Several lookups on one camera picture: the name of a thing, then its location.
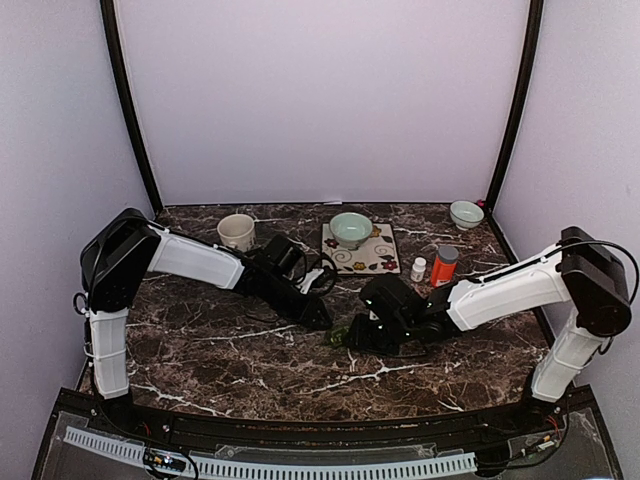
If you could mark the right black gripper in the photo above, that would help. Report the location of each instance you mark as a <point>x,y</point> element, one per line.
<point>360,337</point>

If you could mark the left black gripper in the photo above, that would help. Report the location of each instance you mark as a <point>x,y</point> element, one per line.
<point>311,309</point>

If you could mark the green pill organizer box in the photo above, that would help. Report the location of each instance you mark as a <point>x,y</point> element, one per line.
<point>335,337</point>

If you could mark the white pill bottle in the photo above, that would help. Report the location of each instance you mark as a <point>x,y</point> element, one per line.
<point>418,269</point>

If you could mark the red pill bottle grey lid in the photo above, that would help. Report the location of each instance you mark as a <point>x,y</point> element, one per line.
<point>444,265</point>

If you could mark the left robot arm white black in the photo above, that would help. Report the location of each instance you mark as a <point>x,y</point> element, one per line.
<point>115,262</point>

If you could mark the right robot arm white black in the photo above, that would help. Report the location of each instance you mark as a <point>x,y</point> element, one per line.
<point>577,269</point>

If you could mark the floral square coaster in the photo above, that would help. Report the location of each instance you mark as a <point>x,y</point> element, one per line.
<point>378,255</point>

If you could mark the celadon green bowl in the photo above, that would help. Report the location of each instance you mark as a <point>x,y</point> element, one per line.
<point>350,229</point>

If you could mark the cream ceramic mug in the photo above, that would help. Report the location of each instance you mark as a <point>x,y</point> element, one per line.
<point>237,231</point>

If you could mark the small white bowl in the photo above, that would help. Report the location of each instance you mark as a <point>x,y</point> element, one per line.
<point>466,215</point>

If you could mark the small circuit board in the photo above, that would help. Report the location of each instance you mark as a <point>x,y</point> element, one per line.
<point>162,461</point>

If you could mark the black right frame post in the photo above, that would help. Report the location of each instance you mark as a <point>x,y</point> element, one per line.
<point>525,70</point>

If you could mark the black frame post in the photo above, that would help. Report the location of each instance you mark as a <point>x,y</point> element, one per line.
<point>525,70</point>
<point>126,100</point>

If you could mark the black left frame post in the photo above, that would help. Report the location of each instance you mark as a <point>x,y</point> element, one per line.
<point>126,100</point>

